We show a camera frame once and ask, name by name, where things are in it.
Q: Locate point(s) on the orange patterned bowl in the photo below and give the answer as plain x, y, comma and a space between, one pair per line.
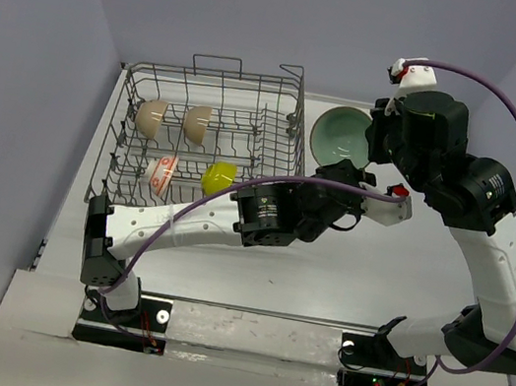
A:
159, 173

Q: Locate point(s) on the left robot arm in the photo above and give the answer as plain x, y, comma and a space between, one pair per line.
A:
273, 211

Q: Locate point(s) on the celadon green bowl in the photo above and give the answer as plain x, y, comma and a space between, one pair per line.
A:
339, 134

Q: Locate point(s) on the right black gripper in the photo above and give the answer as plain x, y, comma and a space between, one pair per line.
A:
378, 130

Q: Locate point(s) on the metal rail bar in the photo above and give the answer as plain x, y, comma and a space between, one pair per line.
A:
353, 327

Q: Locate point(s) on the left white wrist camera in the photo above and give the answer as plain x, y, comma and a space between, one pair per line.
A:
387, 213

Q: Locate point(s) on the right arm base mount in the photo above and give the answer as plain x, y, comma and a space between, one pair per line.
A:
362, 364

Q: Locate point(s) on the yellow-green plastic bowl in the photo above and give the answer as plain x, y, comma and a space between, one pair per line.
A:
218, 176

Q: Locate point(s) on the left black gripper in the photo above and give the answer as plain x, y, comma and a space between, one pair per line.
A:
361, 175

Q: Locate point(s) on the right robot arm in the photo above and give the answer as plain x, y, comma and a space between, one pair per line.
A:
476, 200

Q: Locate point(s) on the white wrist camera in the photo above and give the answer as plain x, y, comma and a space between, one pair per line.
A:
387, 213
408, 80

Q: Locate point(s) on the grey wire dish rack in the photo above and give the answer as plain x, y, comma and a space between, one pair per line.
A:
257, 124

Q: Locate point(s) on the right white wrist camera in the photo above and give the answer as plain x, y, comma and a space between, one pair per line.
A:
408, 80

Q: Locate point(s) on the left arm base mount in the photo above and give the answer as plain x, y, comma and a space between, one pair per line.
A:
139, 331

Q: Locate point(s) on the white bowl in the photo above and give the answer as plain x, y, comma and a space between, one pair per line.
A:
149, 116
196, 122

